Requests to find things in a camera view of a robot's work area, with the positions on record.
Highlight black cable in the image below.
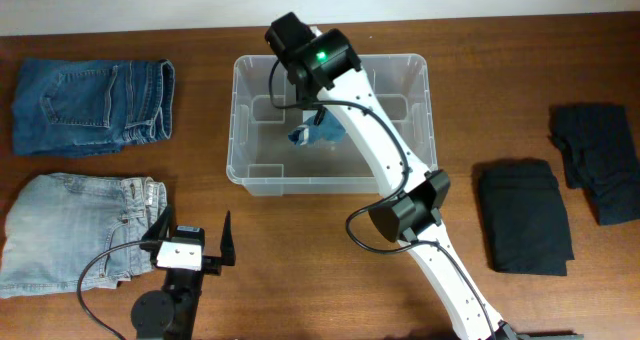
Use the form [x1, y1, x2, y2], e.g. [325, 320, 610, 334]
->
[268, 59, 499, 340]
[76, 239, 151, 340]

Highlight clear plastic storage container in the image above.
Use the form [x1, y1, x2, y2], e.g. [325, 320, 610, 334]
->
[226, 54, 438, 196]

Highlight dark blue folded jeans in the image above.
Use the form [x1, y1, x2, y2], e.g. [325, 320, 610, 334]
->
[11, 58, 176, 157]

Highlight right black cable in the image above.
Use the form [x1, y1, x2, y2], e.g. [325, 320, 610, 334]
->
[268, 59, 499, 340]

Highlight light blue folded jeans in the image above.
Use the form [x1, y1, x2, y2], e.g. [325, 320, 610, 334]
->
[1, 173, 167, 298]

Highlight black garment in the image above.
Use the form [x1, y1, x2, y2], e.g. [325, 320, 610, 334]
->
[477, 159, 574, 276]
[550, 104, 639, 226]

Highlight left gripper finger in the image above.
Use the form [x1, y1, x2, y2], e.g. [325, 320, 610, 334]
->
[220, 211, 236, 266]
[140, 205, 173, 252]

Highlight left black cable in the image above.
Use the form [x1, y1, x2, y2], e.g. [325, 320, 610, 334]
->
[76, 239, 151, 340]

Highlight teal blue shirt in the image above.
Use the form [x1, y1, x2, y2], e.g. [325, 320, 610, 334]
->
[287, 113, 346, 146]

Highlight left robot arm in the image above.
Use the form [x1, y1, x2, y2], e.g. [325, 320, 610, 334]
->
[131, 206, 236, 339]

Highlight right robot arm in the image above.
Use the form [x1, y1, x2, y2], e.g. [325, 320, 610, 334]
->
[265, 13, 517, 339]

